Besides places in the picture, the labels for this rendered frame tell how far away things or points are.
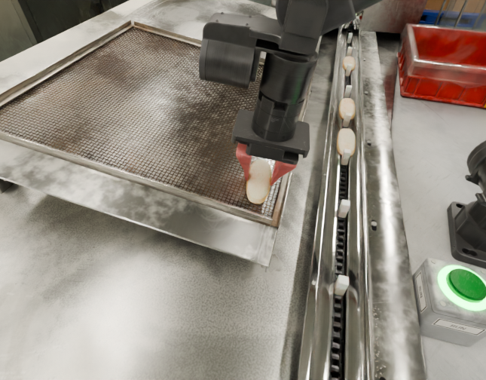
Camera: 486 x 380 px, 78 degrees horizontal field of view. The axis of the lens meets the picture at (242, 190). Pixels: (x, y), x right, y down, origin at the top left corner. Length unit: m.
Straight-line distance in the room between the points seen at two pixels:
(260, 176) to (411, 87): 0.60
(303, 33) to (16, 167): 0.41
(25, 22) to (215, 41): 1.88
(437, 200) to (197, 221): 0.45
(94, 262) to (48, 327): 0.10
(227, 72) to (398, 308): 0.35
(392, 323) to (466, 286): 0.09
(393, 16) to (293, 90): 0.99
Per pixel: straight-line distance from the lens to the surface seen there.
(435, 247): 0.58
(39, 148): 0.53
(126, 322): 0.46
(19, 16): 2.20
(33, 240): 0.60
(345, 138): 0.67
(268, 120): 0.37
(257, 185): 0.46
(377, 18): 1.32
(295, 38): 0.32
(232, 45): 0.35
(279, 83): 0.35
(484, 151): 0.53
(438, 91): 0.98
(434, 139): 0.83
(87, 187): 0.47
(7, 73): 0.75
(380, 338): 0.41
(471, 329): 0.46
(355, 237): 0.49
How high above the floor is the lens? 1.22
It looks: 45 degrees down
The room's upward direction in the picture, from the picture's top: straight up
